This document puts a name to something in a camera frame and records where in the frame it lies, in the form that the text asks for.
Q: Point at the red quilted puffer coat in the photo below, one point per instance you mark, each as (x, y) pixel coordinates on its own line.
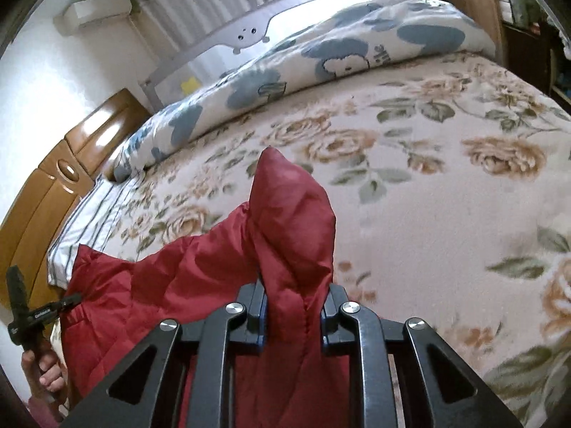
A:
(284, 236)

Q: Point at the wooden headboard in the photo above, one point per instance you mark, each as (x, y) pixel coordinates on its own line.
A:
(55, 187)

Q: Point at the grey window curtain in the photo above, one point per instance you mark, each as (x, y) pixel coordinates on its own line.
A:
(196, 0)

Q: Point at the grey bed guard rail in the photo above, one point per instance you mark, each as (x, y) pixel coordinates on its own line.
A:
(238, 34)

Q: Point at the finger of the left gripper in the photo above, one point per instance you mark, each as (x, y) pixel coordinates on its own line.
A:
(70, 302)

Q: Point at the blue white cartoon duvet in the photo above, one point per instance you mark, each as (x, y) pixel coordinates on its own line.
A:
(368, 35)

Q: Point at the person's left hand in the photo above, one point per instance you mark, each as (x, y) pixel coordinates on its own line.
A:
(44, 374)

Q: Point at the floral bed blanket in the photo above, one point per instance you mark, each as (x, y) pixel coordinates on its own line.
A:
(449, 180)

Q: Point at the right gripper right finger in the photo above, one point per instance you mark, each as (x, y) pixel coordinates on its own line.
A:
(405, 374)

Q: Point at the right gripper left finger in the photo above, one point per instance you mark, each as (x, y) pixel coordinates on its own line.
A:
(180, 374)

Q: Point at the striped white pillow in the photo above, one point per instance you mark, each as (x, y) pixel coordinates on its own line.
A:
(90, 223)

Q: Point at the white wall air conditioner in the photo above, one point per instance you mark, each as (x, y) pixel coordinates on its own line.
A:
(85, 13)

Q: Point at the cluttered dark side shelf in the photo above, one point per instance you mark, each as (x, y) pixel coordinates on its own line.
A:
(538, 45)

